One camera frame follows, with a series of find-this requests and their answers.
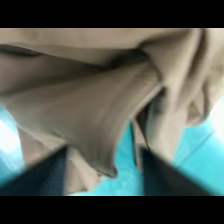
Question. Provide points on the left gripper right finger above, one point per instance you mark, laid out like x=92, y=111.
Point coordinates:
x=166, y=178

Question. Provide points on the brown shirt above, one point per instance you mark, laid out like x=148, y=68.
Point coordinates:
x=100, y=93

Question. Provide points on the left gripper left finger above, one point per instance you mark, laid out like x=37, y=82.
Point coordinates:
x=43, y=176

